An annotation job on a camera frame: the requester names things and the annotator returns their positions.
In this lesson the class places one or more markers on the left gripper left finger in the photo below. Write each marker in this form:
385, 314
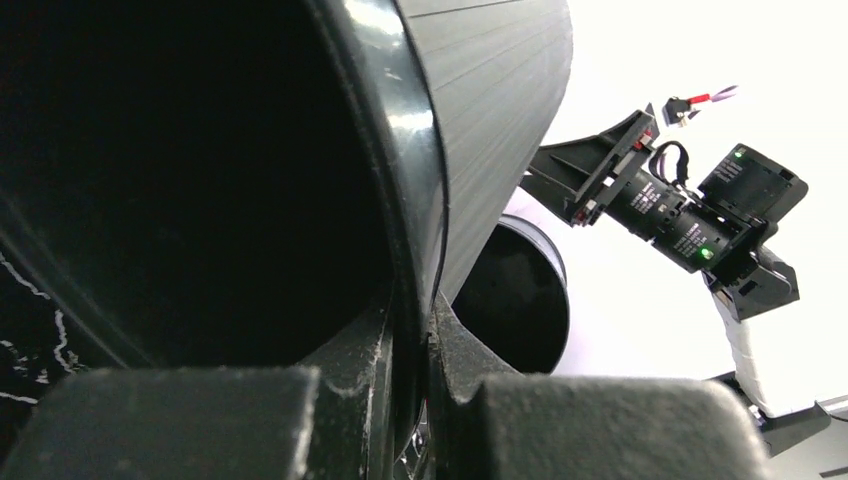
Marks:
184, 424

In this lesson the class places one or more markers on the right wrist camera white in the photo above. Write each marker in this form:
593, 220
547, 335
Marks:
676, 111

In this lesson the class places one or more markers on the large dark blue bucket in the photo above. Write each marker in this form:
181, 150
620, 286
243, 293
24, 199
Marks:
515, 299

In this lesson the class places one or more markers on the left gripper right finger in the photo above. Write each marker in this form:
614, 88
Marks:
489, 421

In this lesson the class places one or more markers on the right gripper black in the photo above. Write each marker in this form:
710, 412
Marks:
582, 177

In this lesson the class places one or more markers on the black ribbed plastic bucket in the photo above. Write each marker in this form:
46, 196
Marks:
221, 185

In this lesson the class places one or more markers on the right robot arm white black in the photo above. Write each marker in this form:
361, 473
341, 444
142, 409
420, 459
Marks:
718, 230

